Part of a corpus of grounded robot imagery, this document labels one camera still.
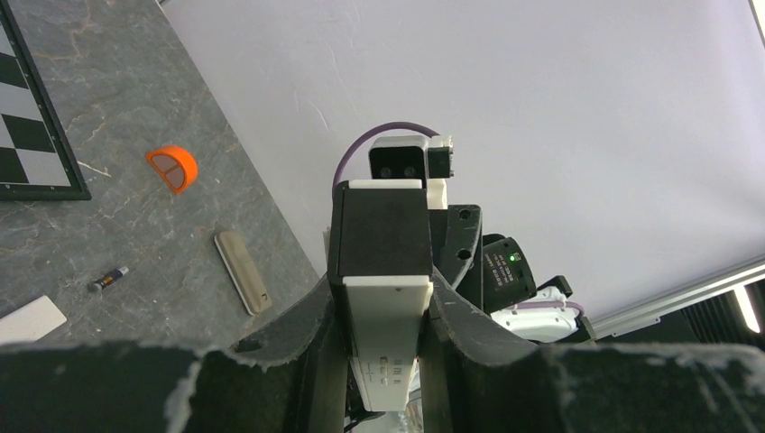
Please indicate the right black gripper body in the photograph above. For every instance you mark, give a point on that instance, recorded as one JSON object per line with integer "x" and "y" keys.
{"x": 456, "y": 237}

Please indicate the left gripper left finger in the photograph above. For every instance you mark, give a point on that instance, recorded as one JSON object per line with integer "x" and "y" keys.
{"x": 298, "y": 379}

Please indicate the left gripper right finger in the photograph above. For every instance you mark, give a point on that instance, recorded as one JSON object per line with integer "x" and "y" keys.
{"x": 475, "y": 375}

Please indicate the white rectangular bar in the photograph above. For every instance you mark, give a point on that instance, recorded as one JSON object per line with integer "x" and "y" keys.
{"x": 380, "y": 272}

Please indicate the beige remote control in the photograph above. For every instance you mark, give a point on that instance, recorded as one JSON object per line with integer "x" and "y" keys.
{"x": 243, "y": 272}

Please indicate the dark spare AA battery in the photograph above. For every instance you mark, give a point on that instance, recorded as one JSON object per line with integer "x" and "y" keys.
{"x": 107, "y": 279}

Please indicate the white remote back cover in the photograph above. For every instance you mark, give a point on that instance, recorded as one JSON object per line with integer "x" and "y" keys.
{"x": 31, "y": 322}

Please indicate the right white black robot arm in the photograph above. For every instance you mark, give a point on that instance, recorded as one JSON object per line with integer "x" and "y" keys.
{"x": 491, "y": 272}

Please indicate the orange tape roll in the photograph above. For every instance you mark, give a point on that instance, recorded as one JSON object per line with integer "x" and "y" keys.
{"x": 175, "y": 165}

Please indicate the black white chessboard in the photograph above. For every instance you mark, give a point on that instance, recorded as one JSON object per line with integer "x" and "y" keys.
{"x": 37, "y": 162}

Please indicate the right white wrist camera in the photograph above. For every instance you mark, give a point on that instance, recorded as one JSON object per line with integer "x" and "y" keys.
{"x": 415, "y": 157}

